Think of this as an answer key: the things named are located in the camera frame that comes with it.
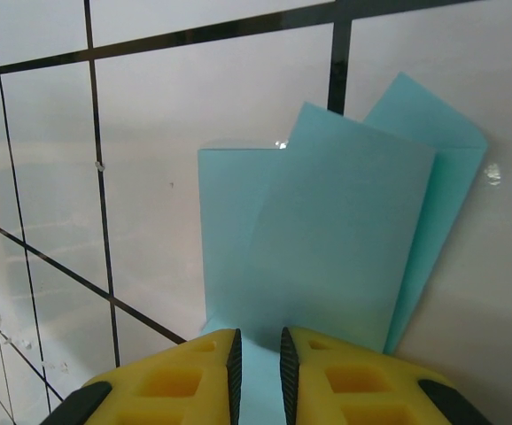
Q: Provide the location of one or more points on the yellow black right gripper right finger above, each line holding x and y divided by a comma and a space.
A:
371, 385

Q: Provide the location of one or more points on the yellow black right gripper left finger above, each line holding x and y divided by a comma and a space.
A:
172, 385

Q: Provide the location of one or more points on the light blue cloth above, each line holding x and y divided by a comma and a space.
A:
327, 221

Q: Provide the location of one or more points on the white grid table mat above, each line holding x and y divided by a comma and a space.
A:
105, 133

